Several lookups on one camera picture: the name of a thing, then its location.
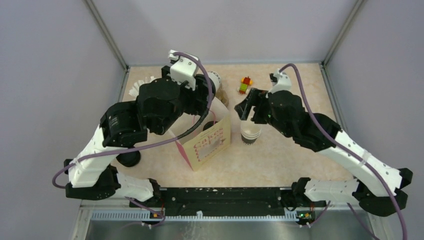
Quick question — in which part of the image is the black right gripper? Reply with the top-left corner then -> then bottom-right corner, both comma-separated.
235,87 -> 293,138

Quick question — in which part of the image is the stack of paper cups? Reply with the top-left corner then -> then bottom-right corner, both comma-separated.
240,120 -> 262,145

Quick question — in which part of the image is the brown cardboard cup carrier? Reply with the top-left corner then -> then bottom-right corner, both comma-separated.
215,87 -> 230,108

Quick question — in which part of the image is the single white paper cup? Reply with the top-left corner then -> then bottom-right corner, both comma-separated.
207,71 -> 222,95

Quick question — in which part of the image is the kraft pink paper bag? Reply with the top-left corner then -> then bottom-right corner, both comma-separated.
175,98 -> 231,171

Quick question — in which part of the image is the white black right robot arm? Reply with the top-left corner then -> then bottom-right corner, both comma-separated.
234,88 -> 413,217

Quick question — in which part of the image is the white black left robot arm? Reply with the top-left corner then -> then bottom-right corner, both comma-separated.
64,72 -> 221,207

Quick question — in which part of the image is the red green toy brick car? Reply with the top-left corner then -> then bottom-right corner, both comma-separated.
237,76 -> 253,95

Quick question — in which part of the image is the stack of black lids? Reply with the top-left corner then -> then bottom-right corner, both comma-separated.
116,151 -> 142,168

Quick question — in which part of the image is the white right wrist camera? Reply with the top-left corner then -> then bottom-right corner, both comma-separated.
269,69 -> 292,94

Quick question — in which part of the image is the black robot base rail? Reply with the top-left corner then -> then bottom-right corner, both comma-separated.
136,187 -> 327,209

